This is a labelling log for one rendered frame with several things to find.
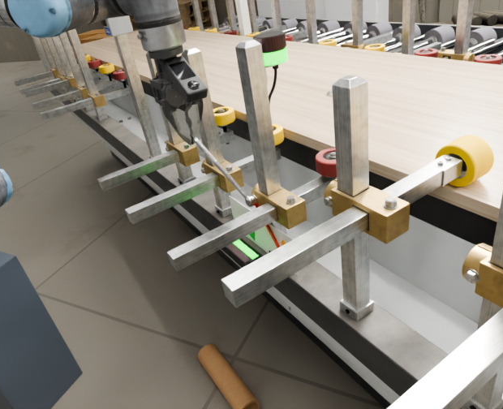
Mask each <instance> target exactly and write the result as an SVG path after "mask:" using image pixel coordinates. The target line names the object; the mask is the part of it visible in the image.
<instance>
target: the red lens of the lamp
mask: <svg viewBox="0 0 503 409"><path fill-rule="evenodd" d="M253 40H255V41H257V42H259V43H261V46H262V52H268V51H274V50H279V49H282V48H284V47H286V33H285V32H283V34H282V35H280V36H277V37H271V38H265V39H255V37H253Z"/></svg>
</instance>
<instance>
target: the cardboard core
mask: <svg viewBox="0 0 503 409"><path fill-rule="evenodd" d="M198 360H199V361H200V363H201V364H202V365H203V367H204V369H205V370H206V371H207V373H208V374H209V376H210V377H211V378H212V379H213V381H214V383H215V384H216V386H217V387H218V389H219V390H220V391H221V393H222V394H223V395H224V397H225V398H226V400H227V401H228V403H229V404H230V405H231V407H232V408H233V409H259V408H260V403H259V401H258V400H257V399H256V397H255V396H254V395H253V393H252V392H251V391H250V390H249V389H248V388H247V386H246V385H245V384H244V382H243V381H242V379H241V378H240V377H239V375H238V374H237V373H236V371H235V370H233V368H232V367H231V366H230V364H229V363H228V362H227V360H226V359H225V358H224V356H223V355H222V354H221V352H220V351H219V350H218V349H217V348H216V346H215V345H213V344H208V345H206V346H204V347H203V348H202V349H201V350H200V351H199V353H198Z"/></svg>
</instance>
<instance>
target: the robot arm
mask: <svg viewBox="0 0 503 409"><path fill-rule="evenodd" d="M128 15H133V16H134V20H135V25H136V27H137V29H138V32H139V34H137V38H138V39H140V40H141V43H142V46H143V50H145V51H148V53H149V57H150V58H151V59H154V62H155V65H156V69H157V73H156V78H153V79H150V80H149V81H150V84H151V87H152V90H153V96H154V98H155V102H156V103H158V104H160V105H161V106H162V110H163V113H164V115H165V117H166V119H167V120H168V121H169V122H170V123H171V126H172V127H173V129H175V130H176V132H177V133H178V135H179V136H180V137H181V138H182V139H183V140H184V141H185V142H186V143H188V144H189V145H192V144H194V143H195V142H194V140H193V138H194V137H196V138H197V136H198V133H199V129H200V121H201V120H202V114H203V108H204V103H203V98H206V97H207V96H208V88H207V87H206V86H205V84H204V83H203V81H202V80H201V79H200V77H199V76H198V75H197V74H196V73H195V72H194V70H193V69H192V68H191V66H190V65H189V64H188V63H187V61H186V60H185V58H184V57H183V56H178V57H177V55H178V54H181V53H183V51H184V50H183V44H184V43H186V41H187V40H186V36H185V32H184V28H183V22H182V20H181V16H180V13H179V8H178V2H177V0H0V27H1V28H20V29H22V30H23V31H25V32H26V33H27V34H29V35H31V36H33V37H39V38H46V37H47V38H48V37H56V36H59V35H61V34H62V33H64V32H67V31H70V30H73V29H76V28H80V27H83V26H85V25H89V24H93V23H96V22H98V21H101V20H103V19H110V18H116V17H122V16H128ZM154 90H155V92H154ZM155 93H156V95H155ZM184 104H186V109H185V114H184V113H183V112H181V111H179V110H176V109H179V107H180V106H181V105H184ZM185 120H186V122H187V124H188V126H189V128H190V135H189V133H188V128H187V126H186V124H185ZM12 193H13V187H12V183H11V180H10V178H9V176H8V175H7V173H6V172H5V171H4V170H3V169H0V208H1V207H2V206H3V205H4V204H5V203H6V202H7V201H8V200H9V199H10V198H11V196H12Z"/></svg>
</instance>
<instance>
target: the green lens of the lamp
mask: <svg viewBox="0 0 503 409"><path fill-rule="evenodd" d="M263 59H264V65H265V66H272V65H277V64H280V63H283V62H286V61H287V60H288V56H287V48H285V49H283V50H279V51H277V52H272V53H267V54H263Z"/></svg>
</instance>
